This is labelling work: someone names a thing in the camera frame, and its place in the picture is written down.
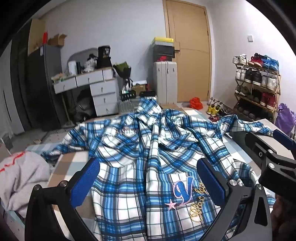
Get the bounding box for black crate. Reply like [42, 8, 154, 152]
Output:
[120, 91, 140, 101]

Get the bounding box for shoe rack with shoes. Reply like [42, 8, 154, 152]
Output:
[232, 53, 280, 116]

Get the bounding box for grey hoodie with red print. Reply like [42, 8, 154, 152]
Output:
[0, 151, 55, 218]

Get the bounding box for yellow shoe box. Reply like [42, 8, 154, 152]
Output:
[151, 37, 174, 47]

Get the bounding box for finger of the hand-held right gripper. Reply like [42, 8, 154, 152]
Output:
[231, 132, 296, 194]
[273, 129, 296, 146]

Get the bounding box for arched mirror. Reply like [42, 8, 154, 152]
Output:
[68, 47, 99, 70]

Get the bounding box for black coffee machine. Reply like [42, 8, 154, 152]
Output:
[97, 46, 112, 69]

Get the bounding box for open cardboard box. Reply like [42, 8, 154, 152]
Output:
[47, 34, 67, 48]

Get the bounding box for white upright suitcase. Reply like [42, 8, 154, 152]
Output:
[153, 61, 178, 105]

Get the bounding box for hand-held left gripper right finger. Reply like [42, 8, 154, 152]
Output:
[196, 158, 274, 241]

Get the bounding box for person's right hand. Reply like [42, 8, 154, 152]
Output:
[271, 195, 296, 234]

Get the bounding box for grey upholstered bed frame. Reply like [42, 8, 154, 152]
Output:
[253, 118, 281, 137]

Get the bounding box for checked brown blue bed blanket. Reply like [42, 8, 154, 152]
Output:
[24, 108, 263, 241]

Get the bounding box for red bag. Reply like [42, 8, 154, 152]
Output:
[189, 97, 203, 110]

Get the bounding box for wooden door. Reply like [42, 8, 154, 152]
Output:
[162, 0, 213, 102]

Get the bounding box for black wardrobe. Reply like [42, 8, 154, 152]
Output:
[10, 44, 70, 132]

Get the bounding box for dark wrapped flower bouquet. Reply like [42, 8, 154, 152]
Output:
[113, 61, 133, 91]

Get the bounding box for grey patterned rug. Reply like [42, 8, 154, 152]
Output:
[46, 128, 70, 139]

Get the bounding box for purple bag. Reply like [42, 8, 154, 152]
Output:
[275, 103, 296, 137]

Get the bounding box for grey desk with drawers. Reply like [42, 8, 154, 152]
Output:
[53, 70, 119, 117]

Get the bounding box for cardboard box with label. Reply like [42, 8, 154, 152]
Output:
[159, 103, 183, 110]

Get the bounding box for white sneakers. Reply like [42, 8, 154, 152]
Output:
[208, 97, 229, 109]

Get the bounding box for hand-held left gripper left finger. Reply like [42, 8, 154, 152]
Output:
[24, 158, 101, 241]

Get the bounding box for silver ribbed suitcase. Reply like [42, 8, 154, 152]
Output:
[118, 98, 141, 114]

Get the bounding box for blue white plaid shirt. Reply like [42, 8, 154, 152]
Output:
[41, 96, 278, 241]

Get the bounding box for flat cardboard sheet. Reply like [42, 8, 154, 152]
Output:
[28, 19, 47, 55]

